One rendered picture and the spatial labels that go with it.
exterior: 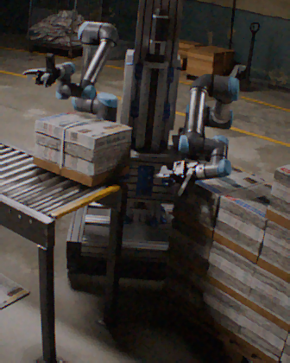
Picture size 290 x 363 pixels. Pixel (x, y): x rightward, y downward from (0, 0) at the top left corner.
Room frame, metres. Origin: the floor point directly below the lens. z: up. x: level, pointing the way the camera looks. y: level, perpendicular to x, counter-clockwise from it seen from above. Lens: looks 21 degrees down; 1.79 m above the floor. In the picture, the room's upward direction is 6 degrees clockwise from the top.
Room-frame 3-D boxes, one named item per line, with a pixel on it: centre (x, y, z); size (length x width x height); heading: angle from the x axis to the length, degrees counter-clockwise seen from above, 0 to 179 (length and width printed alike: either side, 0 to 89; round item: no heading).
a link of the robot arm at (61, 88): (2.83, 0.45, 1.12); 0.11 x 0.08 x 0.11; 67
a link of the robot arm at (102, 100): (3.03, 0.25, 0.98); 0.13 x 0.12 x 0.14; 67
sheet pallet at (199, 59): (9.10, -0.66, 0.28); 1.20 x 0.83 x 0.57; 58
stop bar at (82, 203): (2.14, 0.22, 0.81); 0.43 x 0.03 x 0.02; 148
